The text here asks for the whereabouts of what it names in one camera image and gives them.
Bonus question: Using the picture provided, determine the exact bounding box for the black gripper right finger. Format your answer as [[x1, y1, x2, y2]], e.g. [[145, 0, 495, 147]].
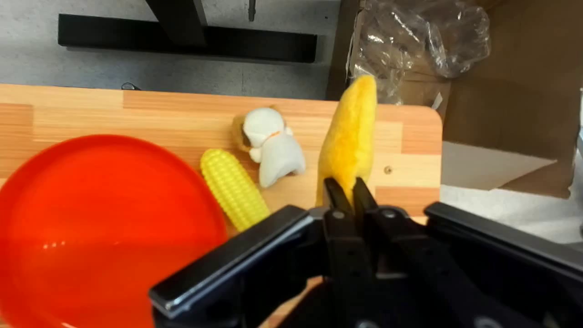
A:
[[351, 179, 481, 328]]

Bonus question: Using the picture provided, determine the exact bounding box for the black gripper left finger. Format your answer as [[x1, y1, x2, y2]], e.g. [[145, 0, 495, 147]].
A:
[[324, 178, 359, 328]]

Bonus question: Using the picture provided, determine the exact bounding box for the orange plastic plate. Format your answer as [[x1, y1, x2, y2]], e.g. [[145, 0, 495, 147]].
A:
[[0, 136, 227, 328]]

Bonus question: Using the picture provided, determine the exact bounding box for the yellow toy corn cob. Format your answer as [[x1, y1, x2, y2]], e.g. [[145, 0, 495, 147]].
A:
[[200, 150, 269, 232]]

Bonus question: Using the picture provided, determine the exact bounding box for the white toy mushroom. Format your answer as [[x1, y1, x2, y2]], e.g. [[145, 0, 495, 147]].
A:
[[233, 108, 306, 189]]

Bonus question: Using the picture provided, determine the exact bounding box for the clear plastic bag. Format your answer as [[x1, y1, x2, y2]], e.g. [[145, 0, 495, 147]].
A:
[[346, 0, 490, 110]]

